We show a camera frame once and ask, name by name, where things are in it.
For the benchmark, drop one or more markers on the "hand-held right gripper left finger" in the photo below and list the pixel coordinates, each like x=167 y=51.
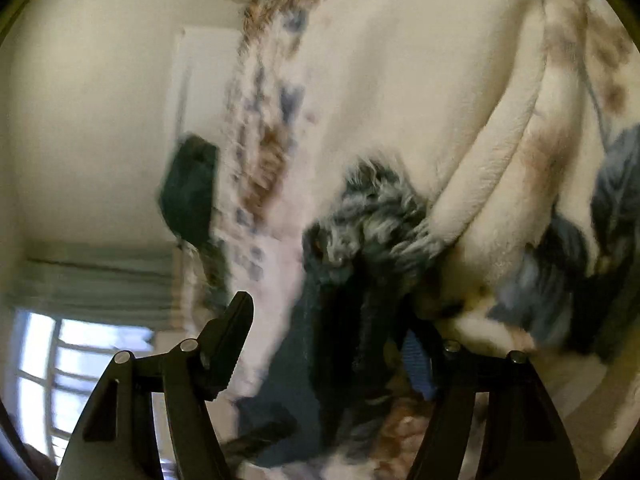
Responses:
x=231 y=340

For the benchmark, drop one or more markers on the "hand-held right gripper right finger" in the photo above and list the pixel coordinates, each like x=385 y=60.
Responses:
x=419 y=366

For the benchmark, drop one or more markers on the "dark blue pants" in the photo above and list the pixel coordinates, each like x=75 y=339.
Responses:
x=300 y=390

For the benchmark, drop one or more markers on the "pale green window blind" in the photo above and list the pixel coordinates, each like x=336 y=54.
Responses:
x=100 y=280

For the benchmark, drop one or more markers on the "dark cloth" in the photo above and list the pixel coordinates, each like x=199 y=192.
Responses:
x=191 y=195

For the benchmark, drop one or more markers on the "window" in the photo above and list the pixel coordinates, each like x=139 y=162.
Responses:
x=65 y=365

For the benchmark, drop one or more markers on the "white floral printed blanket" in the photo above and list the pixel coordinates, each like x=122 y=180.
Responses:
x=400 y=90

